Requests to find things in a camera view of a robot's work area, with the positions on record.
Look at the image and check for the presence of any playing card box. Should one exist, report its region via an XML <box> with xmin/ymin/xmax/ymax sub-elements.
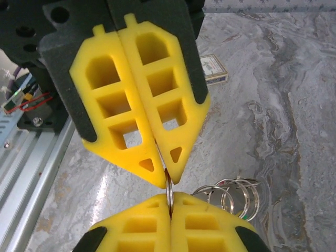
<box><xmin>199</xmin><ymin>54</ymin><xmax>228</xmax><ymax>86</ymax></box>

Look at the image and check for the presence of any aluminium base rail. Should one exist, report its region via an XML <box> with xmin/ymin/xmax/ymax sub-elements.
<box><xmin>0</xmin><ymin>115</ymin><xmax>77</xmax><ymax>252</ymax></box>

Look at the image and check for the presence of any red wire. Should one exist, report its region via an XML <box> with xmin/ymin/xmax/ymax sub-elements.
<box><xmin>5</xmin><ymin>91</ymin><xmax>54</xmax><ymax>116</ymax></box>

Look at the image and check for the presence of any metal disc with key rings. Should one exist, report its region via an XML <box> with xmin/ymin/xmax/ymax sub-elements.
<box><xmin>164</xmin><ymin>167</ymin><xmax>261</xmax><ymax>224</ymax></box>

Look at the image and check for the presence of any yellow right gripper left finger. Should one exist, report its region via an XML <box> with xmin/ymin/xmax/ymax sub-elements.
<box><xmin>76</xmin><ymin>193</ymin><xmax>173</xmax><ymax>252</ymax></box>

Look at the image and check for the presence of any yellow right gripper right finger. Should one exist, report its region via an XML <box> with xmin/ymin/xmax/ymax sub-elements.
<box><xmin>170</xmin><ymin>191</ymin><xmax>271</xmax><ymax>252</ymax></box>

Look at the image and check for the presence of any grey slotted cable duct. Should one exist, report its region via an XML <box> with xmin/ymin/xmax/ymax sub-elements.
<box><xmin>0</xmin><ymin>115</ymin><xmax>16</xmax><ymax>137</ymax></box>

